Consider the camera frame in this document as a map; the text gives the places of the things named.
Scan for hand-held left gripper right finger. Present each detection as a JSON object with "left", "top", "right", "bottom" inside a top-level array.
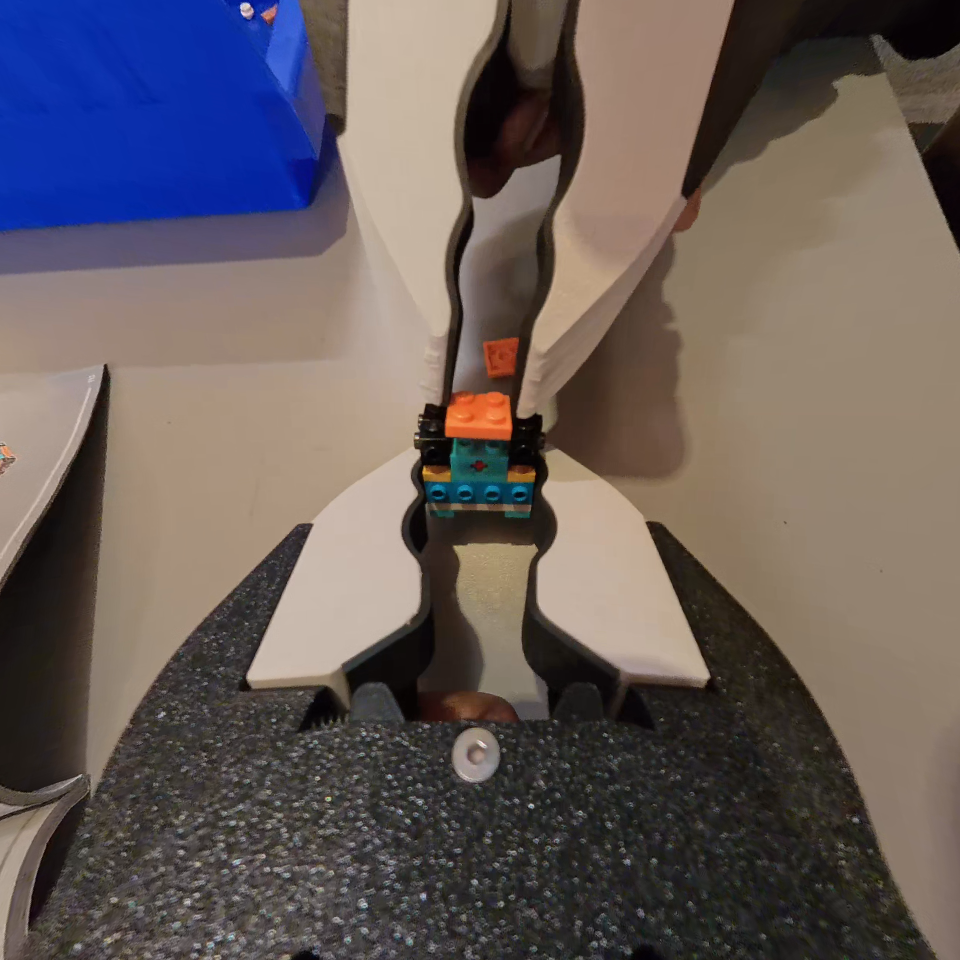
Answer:
[{"left": 526, "top": 442, "right": 711, "bottom": 717}]

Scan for grey instruction booklet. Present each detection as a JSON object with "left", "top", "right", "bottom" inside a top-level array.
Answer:
[{"left": 0, "top": 365, "right": 111, "bottom": 960}]

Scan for orange square toy brick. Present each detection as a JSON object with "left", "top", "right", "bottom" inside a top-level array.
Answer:
[{"left": 444, "top": 391, "right": 517, "bottom": 440}]

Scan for grey desk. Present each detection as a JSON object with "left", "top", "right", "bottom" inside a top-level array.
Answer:
[{"left": 0, "top": 30, "right": 960, "bottom": 960}]

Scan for person's right hand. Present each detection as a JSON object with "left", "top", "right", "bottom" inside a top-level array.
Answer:
[{"left": 465, "top": 75, "right": 706, "bottom": 235}]

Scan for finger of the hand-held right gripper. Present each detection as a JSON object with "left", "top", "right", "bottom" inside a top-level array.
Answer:
[
  {"left": 346, "top": 0, "right": 513, "bottom": 406},
  {"left": 517, "top": 0, "right": 740, "bottom": 417}
]

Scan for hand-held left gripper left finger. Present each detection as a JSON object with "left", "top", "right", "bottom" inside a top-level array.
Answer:
[{"left": 244, "top": 456, "right": 435, "bottom": 691}]

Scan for blue plastic bin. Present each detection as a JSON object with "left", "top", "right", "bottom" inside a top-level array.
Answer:
[{"left": 0, "top": 0, "right": 339, "bottom": 232}]

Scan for multicoloured toy brick model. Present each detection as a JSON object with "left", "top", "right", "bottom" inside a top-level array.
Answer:
[{"left": 414, "top": 401, "right": 546, "bottom": 520}]

